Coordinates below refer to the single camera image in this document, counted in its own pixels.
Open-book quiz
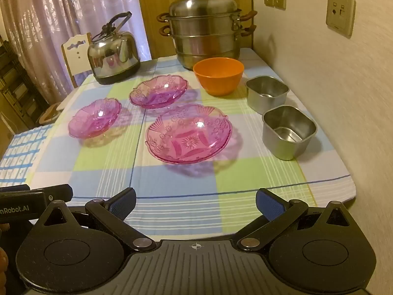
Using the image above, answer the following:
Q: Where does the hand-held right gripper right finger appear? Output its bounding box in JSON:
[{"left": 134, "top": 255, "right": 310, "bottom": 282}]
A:
[{"left": 236, "top": 188, "right": 360, "bottom": 252}]

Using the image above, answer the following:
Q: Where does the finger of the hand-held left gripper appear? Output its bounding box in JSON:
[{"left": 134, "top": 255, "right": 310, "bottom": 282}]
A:
[
  {"left": 0, "top": 185, "right": 31, "bottom": 193},
  {"left": 45, "top": 184, "right": 74, "bottom": 206}
]

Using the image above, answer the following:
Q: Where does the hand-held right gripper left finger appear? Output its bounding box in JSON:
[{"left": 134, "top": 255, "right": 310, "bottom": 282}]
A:
[{"left": 37, "top": 187, "right": 157, "bottom": 251}]

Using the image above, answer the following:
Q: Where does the square stainless steel container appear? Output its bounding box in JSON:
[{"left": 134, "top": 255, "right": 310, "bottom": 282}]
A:
[
  {"left": 262, "top": 105, "right": 317, "bottom": 161},
  {"left": 245, "top": 76, "right": 290, "bottom": 115}
]

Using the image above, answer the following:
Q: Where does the orange plastic bowl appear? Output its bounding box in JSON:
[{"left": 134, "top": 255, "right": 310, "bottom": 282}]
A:
[{"left": 193, "top": 57, "right": 245, "bottom": 96}]

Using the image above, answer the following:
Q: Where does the person's left hand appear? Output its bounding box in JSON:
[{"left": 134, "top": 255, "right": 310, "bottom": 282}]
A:
[{"left": 0, "top": 246, "right": 9, "bottom": 281}]

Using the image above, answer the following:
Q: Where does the blue white checked cloth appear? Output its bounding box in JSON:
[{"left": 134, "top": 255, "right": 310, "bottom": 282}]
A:
[{"left": 0, "top": 125, "right": 51, "bottom": 188}]

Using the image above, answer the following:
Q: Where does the checked pastel tablecloth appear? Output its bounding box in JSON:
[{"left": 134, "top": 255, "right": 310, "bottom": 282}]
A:
[{"left": 25, "top": 47, "right": 358, "bottom": 242}]

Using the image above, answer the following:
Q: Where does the beige wooden stool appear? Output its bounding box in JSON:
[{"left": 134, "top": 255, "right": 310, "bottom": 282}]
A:
[{"left": 38, "top": 102, "right": 65, "bottom": 124}]

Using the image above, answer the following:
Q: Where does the small pink glass plate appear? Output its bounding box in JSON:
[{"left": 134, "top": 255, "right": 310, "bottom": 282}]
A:
[{"left": 68, "top": 98, "right": 122, "bottom": 138}]

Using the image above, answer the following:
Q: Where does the large pink glass plate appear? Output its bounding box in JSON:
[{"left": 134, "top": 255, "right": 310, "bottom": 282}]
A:
[{"left": 145, "top": 103, "right": 233, "bottom": 164}]

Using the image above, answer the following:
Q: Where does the dark metal shelf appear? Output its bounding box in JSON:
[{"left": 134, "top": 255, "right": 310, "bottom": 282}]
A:
[{"left": 0, "top": 37, "right": 50, "bottom": 136}]

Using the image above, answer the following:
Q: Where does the medium pink glass plate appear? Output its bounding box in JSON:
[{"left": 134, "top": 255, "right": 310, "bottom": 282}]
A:
[{"left": 128, "top": 74, "right": 189, "bottom": 109}]

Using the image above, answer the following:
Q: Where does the cream wooden chair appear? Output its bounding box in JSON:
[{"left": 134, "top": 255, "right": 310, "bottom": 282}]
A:
[{"left": 61, "top": 33, "right": 93, "bottom": 88}]

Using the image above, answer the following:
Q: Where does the stainless steel kettle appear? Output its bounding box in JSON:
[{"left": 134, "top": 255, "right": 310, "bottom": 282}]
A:
[{"left": 87, "top": 12, "right": 141, "bottom": 85}]

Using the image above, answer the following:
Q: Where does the stainless steel steamer base pot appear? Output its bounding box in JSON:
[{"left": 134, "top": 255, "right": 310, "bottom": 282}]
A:
[{"left": 159, "top": 25, "right": 257, "bottom": 70}]

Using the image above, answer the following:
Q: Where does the pale pink curtain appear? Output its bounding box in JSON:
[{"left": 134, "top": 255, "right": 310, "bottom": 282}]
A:
[{"left": 0, "top": 0, "right": 147, "bottom": 136}]

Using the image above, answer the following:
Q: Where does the stainless steel steamer tier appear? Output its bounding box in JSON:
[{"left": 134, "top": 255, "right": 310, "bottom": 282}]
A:
[{"left": 156, "top": 10, "right": 258, "bottom": 37}]

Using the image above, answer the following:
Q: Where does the stainless steel steamer lid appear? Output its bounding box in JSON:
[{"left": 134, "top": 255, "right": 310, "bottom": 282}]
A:
[{"left": 169, "top": 0, "right": 242, "bottom": 18}]

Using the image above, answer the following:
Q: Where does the beige wall outlet plate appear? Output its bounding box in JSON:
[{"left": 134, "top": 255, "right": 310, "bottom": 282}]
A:
[{"left": 325, "top": 0, "right": 357, "bottom": 39}]

